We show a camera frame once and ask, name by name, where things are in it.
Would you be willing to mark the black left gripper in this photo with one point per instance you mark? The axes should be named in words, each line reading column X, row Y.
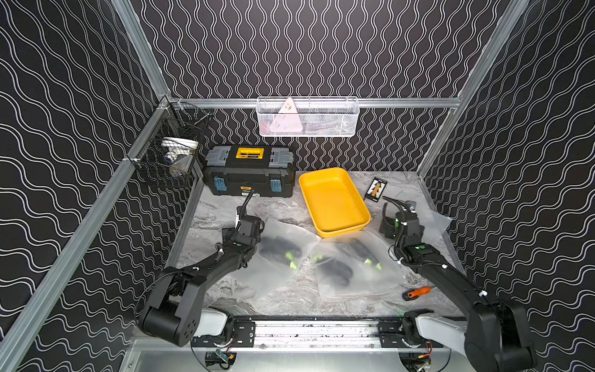
column 249, row 223

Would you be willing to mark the black wire basket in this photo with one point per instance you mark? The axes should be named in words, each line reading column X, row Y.
column 171, row 154

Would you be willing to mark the black toolbox with blue latches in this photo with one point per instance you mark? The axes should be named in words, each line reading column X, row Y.
column 237, row 170

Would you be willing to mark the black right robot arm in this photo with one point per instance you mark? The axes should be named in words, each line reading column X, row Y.
column 494, row 335

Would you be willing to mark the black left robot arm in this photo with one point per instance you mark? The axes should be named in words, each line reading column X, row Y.
column 173, row 309

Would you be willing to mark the clear zip-top bag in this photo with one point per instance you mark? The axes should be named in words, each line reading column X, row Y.
column 262, row 276
column 366, row 280
column 434, row 223

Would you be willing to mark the white wire basket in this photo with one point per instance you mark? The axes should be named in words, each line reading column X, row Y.
column 321, row 116

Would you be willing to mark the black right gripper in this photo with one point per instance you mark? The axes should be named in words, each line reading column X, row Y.
column 391, row 224

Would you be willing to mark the small black picture card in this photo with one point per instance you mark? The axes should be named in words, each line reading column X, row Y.
column 375, row 189

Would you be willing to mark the orange handled screwdriver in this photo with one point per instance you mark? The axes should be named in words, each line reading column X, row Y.
column 415, row 293

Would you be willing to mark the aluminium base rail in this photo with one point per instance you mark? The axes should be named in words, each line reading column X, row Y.
column 318, row 334

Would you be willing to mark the yellow plastic bin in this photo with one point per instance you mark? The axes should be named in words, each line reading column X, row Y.
column 335, row 205

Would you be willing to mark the pink triangular card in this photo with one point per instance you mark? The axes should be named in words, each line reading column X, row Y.
column 287, row 121

